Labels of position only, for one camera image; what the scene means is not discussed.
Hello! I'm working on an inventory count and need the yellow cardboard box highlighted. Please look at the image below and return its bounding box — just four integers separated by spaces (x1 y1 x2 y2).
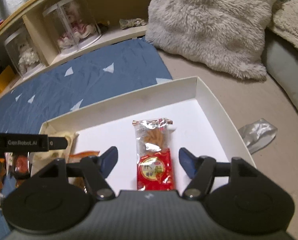
0 66 16 94

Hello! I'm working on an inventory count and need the grey mattress edge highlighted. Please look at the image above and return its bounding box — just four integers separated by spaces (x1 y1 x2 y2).
262 29 298 111

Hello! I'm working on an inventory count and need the orange cracker pack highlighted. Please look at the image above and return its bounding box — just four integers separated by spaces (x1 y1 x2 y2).
68 151 100 193

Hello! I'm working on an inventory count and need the pink-dress doll display case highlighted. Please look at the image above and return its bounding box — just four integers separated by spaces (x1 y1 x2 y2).
42 0 101 54

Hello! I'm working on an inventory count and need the beige textured blanket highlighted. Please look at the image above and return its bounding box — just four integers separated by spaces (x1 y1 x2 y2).
268 0 298 50

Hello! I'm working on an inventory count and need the blue quilted triangle blanket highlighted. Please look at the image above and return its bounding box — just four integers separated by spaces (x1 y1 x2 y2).
0 38 174 240

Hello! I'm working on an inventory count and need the wooden bedside shelf unit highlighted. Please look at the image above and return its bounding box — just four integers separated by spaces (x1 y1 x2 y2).
0 0 150 100

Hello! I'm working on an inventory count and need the silver foil wrapper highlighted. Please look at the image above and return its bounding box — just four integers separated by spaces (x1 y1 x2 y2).
238 118 278 154

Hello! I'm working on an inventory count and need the red cracker pack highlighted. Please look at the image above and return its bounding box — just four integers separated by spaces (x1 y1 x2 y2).
132 118 175 191

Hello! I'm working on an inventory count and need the white-dress doll display case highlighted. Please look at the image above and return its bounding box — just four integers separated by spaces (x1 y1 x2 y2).
4 27 45 79

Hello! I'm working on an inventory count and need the cream pastry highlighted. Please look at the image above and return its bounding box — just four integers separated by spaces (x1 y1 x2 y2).
32 131 77 174

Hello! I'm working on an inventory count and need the black mooncake pack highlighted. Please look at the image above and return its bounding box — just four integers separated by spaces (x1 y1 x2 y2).
11 152 31 180

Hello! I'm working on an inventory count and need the white shallow cardboard tray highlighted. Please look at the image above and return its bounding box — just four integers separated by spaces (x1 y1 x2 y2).
40 77 253 193

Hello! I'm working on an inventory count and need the small grey trinket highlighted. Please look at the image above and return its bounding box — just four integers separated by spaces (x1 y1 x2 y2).
119 18 147 30

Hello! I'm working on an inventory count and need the white fluffy pillow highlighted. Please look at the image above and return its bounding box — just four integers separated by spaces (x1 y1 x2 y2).
145 0 276 81

